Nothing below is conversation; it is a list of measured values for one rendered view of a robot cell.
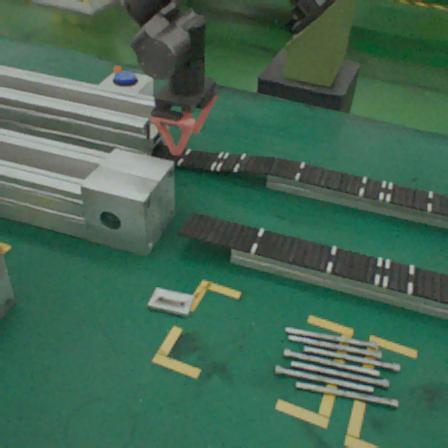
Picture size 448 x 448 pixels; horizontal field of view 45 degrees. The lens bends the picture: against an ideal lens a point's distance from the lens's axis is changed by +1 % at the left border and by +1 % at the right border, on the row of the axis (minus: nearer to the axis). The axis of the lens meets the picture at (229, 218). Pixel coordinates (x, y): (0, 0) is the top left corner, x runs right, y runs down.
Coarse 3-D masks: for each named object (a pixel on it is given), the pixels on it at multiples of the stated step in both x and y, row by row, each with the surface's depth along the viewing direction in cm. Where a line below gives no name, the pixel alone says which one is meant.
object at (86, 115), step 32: (0, 96) 90; (32, 96) 90; (64, 96) 95; (96, 96) 93; (128, 96) 92; (0, 128) 94; (32, 128) 92; (64, 128) 90; (96, 128) 88; (128, 128) 86
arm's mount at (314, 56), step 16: (352, 0) 117; (320, 16) 111; (336, 16) 110; (304, 32) 114; (320, 32) 113; (336, 32) 112; (288, 48) 117; (304, 48) 116; (320, 48) 115; (336, 48) 114; (288, 64) 119; (304, 64) 118; (320, 64) 117; (336, 64) 120; (304, 80) 120; (320, 80) 119
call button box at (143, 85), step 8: (104, 80) 102; (112, 80) 102; (136, 80) 102; (144, 80) 103; (152, 80) 104; (120, 88) 100; (128, 88) 100; (136, 88) 100; (144, 88) 101; (152, 88) 105; (152, 96) 107
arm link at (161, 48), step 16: (176, 0) 75; (160, 16) 73; (144, 32) 70; (160, 32) 72; (176, 32) 73; (144, 48) 71; (160, 48) 71; (176, 48) 71; (144, 64) 73; (160, 64) 72; (176, 64) 71
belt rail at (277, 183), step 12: (276, 180) 87; (288, 180) 86; (288, 192) 87; (300, 192) 86; (312, 192) 86; (324, 192) 86; (336, 192) 84; (348, 204) 85; (360, 204) 84; (372, 204) 84; (384, 204) 83; (396, 216) 84; (408, 216) 83; (420, 216) 82; (432, 216) 82; (444, 228) 82
